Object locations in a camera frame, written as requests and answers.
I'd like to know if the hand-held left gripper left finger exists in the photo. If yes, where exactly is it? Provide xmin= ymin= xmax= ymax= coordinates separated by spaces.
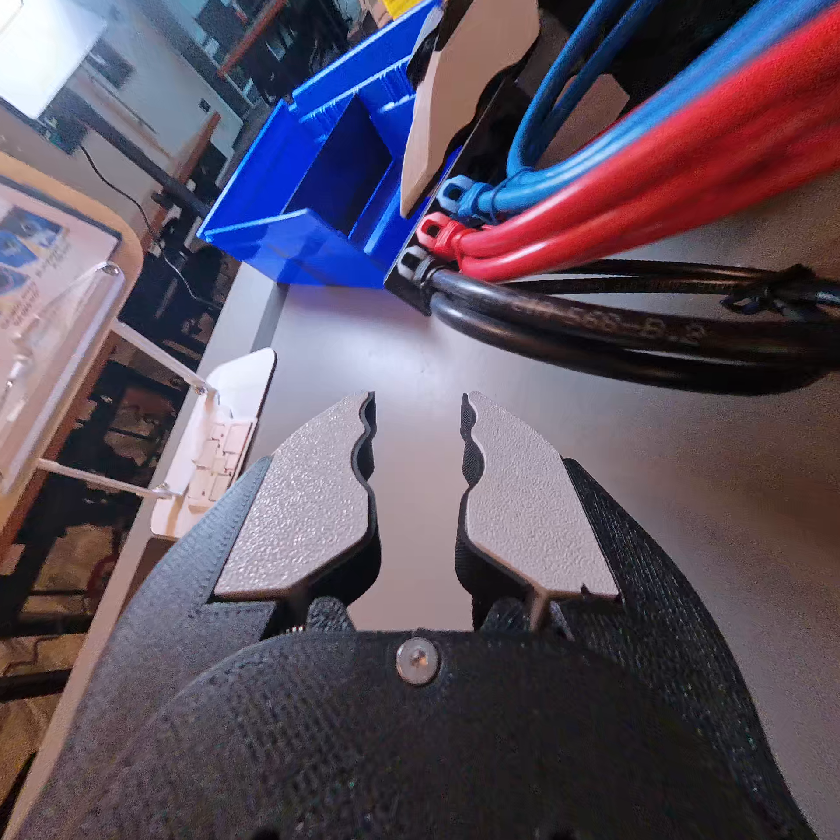
xmin=214 ymin=391 xmax=383 ymax=634

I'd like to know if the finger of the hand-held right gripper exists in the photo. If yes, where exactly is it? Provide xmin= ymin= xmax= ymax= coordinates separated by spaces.
xmin=543 ymin=72 xmax=632 ymax=166
xmin=399 ymin=0 xmax=542 ymax=219

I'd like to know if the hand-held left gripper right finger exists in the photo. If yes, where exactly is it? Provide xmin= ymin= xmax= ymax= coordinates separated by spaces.
xmin=456 ymin=391 xmax=621 ymax=632

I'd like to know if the black ethernet cable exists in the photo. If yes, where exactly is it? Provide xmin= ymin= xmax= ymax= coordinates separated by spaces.
xmin=397 ymin=246 xmax=840 ymax=398

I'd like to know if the blue plastic bin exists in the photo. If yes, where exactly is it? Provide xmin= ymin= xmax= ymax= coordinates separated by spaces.
xmin=197 ymin=0 xmax=460 ymax=290

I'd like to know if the metal storage rack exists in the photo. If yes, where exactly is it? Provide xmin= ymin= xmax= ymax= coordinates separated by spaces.
xmin=197 ymin=0 xmax=395 ymax=112

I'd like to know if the black twist tie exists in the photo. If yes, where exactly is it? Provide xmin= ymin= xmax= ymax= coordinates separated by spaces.
xmin=721 ymin=264 xmax=840 ymax=317

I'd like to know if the black light stand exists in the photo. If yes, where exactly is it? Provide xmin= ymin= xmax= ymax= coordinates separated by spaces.
xmin=39 ymin=92 xmax=211 ymax=217

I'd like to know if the instruction sign in acrylic holder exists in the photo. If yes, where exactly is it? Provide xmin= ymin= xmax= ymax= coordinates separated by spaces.
xmin=0 ymin=151 xmax=145 ymax=500

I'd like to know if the studio light panel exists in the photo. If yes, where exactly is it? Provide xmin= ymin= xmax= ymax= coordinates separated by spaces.
xmin=0 ymin=0 xmax=109 ymax=119

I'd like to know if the blue ethernet cable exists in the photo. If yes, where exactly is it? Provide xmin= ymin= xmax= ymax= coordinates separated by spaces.
xmin=436 ymin=0 xmax=840 ymax=224

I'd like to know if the red ethernet cable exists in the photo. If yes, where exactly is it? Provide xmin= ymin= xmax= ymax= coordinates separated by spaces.
xmin=416 ymin=7 xmax=840 ymax=283

